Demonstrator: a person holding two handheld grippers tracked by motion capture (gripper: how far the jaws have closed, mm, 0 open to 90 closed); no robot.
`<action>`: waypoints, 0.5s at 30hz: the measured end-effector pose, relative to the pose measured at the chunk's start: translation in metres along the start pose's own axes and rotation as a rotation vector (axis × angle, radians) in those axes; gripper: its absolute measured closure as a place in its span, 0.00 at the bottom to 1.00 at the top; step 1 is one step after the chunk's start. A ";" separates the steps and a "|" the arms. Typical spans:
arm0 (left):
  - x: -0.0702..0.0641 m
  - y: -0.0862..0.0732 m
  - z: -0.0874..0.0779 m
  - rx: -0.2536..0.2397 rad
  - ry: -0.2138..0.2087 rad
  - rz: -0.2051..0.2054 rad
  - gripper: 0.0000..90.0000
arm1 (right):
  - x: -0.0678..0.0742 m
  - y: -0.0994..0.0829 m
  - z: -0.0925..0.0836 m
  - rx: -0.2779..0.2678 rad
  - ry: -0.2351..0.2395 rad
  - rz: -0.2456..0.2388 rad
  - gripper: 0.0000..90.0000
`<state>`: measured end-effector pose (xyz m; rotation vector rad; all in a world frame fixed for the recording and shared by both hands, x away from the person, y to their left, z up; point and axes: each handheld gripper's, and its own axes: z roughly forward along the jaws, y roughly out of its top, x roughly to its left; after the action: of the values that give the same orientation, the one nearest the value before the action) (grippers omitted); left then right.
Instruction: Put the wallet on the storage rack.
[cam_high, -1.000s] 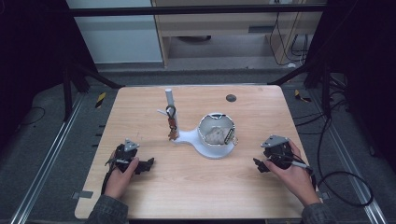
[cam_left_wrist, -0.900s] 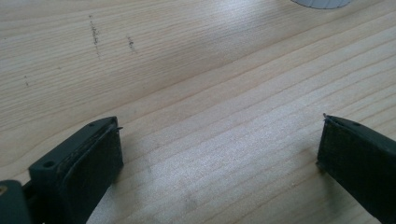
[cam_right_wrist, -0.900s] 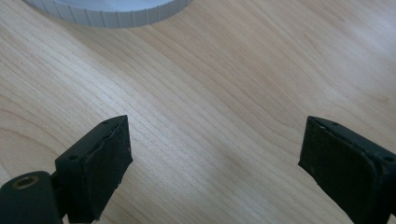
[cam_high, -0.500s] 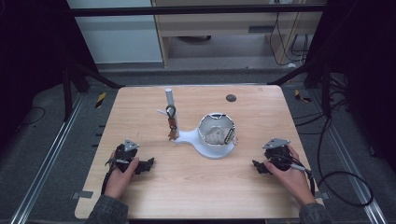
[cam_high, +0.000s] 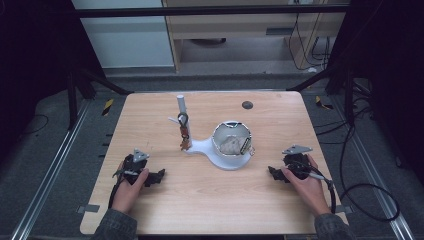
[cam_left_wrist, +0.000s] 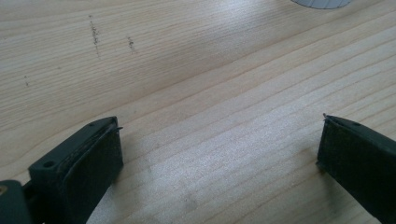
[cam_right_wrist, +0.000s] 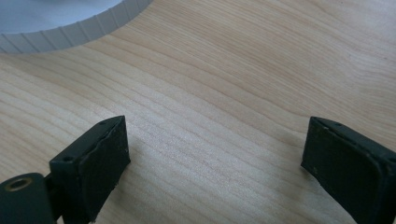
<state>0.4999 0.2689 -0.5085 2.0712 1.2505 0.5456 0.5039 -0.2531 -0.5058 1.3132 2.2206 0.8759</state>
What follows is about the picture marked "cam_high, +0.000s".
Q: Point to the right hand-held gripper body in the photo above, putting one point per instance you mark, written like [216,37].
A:
[296,161]

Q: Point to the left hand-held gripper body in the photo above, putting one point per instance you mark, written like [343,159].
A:
[135,163]

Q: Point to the dark oval clip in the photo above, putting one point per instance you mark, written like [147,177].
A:
[245,146]

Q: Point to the white stand with pole and bowl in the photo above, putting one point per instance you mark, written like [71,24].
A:
[230,161]

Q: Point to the pale grey wad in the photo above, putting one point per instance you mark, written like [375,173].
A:
[230,145]

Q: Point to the person's left hand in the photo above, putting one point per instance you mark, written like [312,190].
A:
[128,195]

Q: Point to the person's right hand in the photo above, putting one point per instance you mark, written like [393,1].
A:
[311,193]

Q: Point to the yellow black floor tape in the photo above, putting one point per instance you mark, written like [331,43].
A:
[322,103]
[107,107]

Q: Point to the grey tape strip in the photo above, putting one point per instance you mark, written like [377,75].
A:
[344,209]
[88,209]

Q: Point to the grey round table grommet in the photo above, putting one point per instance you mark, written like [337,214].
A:
[247,105]

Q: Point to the black metal stand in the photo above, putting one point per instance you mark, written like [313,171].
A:
[71,100]
[348,96]

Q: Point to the white cabinet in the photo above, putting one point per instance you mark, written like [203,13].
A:
[126,43]

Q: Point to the wooden desk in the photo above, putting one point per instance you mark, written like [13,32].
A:
[233,30]

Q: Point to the black horizontal bar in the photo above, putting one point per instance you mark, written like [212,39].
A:
[200,12]

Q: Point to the aluminium floor rail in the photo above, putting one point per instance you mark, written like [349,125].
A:
[376,173]
[50,173]

